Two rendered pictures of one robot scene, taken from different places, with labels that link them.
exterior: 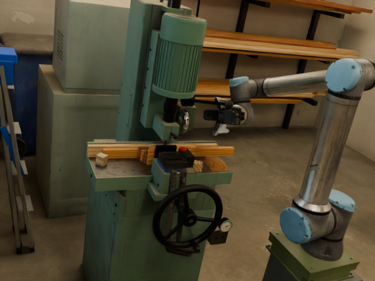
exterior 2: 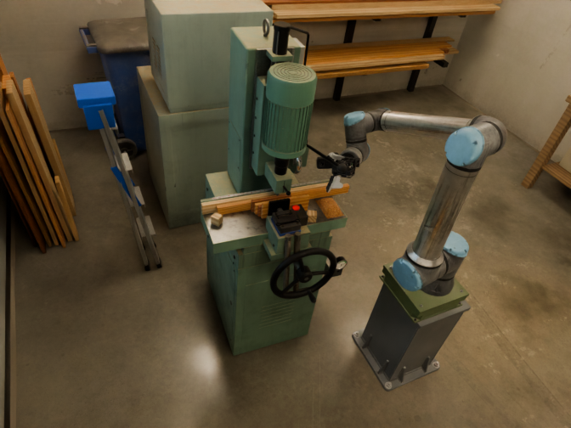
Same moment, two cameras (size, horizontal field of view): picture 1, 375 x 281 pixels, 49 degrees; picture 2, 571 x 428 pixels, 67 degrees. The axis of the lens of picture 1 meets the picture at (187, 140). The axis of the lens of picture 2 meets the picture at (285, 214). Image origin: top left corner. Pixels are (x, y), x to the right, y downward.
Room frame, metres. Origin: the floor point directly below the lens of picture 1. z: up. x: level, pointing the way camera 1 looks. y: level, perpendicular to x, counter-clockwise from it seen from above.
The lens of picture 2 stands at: (0.21, 0.06, 2.14)
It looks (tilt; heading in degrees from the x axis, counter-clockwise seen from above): 42 degrees down; 0
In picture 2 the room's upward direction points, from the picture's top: 8 degrees clockwise
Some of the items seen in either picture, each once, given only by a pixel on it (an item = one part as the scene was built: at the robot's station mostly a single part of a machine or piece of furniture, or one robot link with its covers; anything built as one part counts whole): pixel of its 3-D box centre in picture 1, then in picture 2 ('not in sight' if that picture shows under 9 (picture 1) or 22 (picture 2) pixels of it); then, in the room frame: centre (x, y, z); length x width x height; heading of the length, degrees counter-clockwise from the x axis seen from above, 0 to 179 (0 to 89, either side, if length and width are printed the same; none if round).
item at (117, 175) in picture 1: (163, 174); (279, 226); (1.55, 0.07, 0.87); 0.61 x 0.30 x 0.06; 117
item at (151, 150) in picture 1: (171, 155); (285, 206); (1.60, 0.05, 0.94); 0.21 x 0.01 x 0.08; 117
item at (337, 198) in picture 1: (331, 212); (444, 253); (1.57, -0.67, 0.83); 0.17 x 0.15 x 0.18; 129
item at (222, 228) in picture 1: (224, 226); (339, 263); (1.58, -0.23, 0.65); 0.06 x 0.04 x 0.08; 117
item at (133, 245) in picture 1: (139, 240); (258, 265); (1.76, 0.15, 0.36); 0.58 x 0.45 x 0.71; 27
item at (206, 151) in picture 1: (172, 152); (285, 198); (1.67, 0.06, 0.92); 0.62 x 0.02 x 0.04; 117
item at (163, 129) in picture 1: (166, 128); (278, 177); (1.67, 0.10, 1.03); 0.14 x 0.07 x 0.09; 27
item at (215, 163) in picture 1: (215, 161); (330, 205); (1.68, -0.14, 0.91); 0.12 x 0.09 x 0.03; 27
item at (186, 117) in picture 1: (182, 120); (294, 160); (1.83, 0.04, 1.02); 0.12 x 0.03 x 0.12; 27
